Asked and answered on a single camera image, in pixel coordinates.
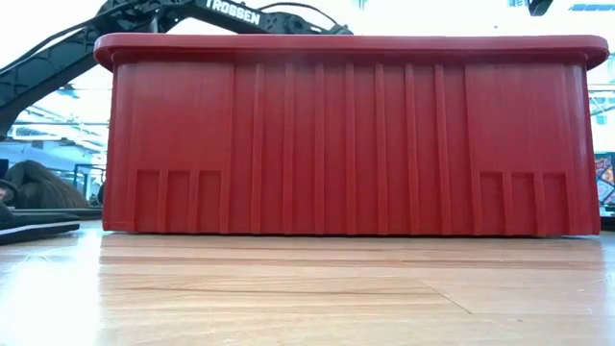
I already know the colourful patterned panel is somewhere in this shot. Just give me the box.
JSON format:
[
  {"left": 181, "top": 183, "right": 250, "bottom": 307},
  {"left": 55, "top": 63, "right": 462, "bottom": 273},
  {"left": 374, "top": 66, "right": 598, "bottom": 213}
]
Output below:
[{"left": 594, "top": 152, "right": 615, "bottom": 206}]

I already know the black flip-flop pale sole edge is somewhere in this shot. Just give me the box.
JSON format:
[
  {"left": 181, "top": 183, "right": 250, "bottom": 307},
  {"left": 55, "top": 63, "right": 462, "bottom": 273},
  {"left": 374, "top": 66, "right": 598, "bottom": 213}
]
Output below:
[{"left": 0, "top": 178, "right": 82, "bottom": 246}]

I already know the person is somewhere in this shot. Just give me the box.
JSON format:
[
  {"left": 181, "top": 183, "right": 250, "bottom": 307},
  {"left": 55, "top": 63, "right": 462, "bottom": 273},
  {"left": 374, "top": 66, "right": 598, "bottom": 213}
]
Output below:
[{"left": 3, "top": 160, "right": 91, "bottom": 210}]

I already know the red plastic bin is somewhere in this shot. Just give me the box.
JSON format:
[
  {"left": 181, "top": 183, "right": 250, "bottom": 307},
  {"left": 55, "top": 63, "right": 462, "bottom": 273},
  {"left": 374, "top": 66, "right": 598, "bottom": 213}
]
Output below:
[{"left": 93, "top": 33, "right": 610, "bottom": 237}]

